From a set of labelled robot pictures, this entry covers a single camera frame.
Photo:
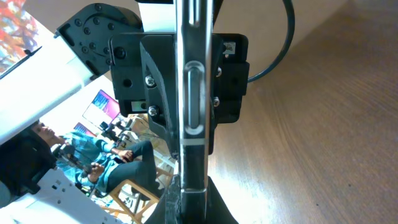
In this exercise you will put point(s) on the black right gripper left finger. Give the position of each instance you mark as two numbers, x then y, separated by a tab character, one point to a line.
167	211

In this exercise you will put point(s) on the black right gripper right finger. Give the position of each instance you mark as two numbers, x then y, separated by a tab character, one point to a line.
216	209

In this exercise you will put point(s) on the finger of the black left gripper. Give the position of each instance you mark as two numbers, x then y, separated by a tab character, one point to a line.
230	71

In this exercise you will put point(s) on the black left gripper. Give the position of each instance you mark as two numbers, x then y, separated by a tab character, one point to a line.
144	80

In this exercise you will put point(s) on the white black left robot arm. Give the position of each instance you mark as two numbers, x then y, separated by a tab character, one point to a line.
32	185

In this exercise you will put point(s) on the wooden chair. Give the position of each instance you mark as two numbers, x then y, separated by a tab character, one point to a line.
132	200

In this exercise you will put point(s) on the seated person in blue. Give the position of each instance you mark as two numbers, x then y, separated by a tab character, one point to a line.
109	165

